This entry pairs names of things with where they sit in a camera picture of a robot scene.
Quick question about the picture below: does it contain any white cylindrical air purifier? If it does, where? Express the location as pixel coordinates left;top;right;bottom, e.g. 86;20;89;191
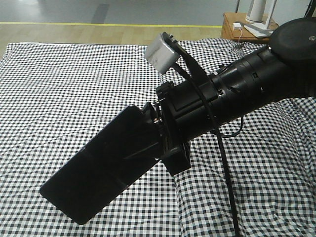
245;0;266;23

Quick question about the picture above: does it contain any checkered folded quilt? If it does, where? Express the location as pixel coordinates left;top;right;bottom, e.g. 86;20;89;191
159;38;316;237

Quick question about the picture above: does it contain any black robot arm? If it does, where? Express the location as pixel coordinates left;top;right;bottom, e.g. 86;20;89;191
144;17;316;175

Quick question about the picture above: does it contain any black smartphone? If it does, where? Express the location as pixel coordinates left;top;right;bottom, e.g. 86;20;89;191
40;103;162;225

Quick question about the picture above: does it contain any white lamp base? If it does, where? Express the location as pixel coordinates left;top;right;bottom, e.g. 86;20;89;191
244;0;277;38

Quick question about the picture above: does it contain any small white charger block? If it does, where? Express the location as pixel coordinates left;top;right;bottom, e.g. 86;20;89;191
233;22;242;30

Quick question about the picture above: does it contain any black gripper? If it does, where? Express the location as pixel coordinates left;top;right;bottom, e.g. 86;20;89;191
142;81;214;176

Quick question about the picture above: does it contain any wooden bedside table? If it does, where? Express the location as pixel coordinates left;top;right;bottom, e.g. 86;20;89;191
221;12;270;44

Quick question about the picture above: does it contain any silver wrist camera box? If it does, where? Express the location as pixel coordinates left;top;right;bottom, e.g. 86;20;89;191
144;32;180;74

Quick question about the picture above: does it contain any checkered bed sheet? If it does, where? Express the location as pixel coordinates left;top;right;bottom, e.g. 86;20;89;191
0;43;182;237

